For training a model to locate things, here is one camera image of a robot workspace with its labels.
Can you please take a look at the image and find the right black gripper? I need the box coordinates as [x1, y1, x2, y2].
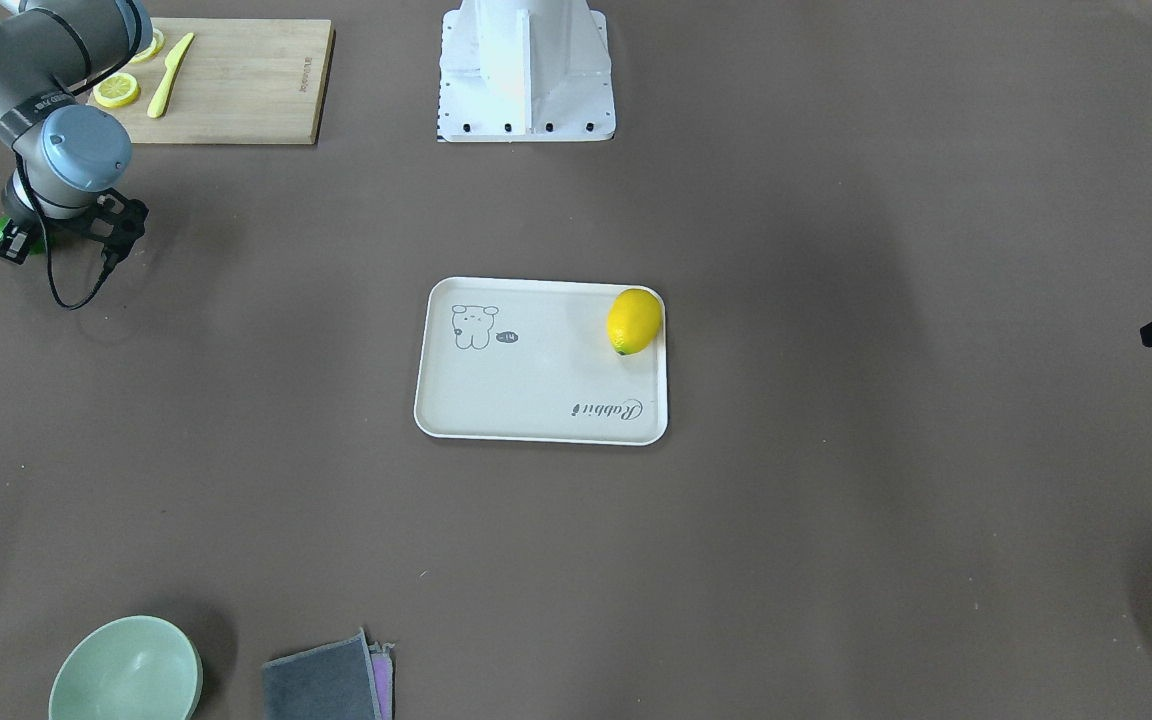
[0, 188, 147, 270]

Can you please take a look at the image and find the green lime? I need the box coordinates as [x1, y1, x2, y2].
[0, 215, 45, 255]

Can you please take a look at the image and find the yellow lemon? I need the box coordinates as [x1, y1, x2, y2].
[605, 288, 664, 356]

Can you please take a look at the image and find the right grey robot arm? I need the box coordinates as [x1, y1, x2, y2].
[0, 1, 154, 272]

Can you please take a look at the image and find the cream rabbit print tray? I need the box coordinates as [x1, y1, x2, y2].
[414, 276, 669, 446]

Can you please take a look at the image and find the yellow plastic knife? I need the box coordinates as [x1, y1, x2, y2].
[146, 32, 196, 119]

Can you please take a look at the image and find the lemon slice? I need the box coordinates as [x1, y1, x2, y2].
[129, 26, 165, 65]
[90, 70, 141, 109]

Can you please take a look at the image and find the wooden cutting board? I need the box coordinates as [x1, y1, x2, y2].
[109, 17, 335, 145]

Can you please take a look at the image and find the mint green bowl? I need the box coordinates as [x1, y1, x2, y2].
[47, 615, 204, 719]

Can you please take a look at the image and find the purple cloth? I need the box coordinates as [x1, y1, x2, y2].
[369, 643, 394, 720]

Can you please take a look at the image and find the grey folded cloth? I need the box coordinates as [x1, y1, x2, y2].
[262, 632, 379, 719]

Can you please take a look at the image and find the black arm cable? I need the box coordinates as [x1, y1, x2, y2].
[16, 150, 129, 311]

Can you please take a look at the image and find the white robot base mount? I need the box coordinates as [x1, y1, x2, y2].
[435, 1, 617, 143]

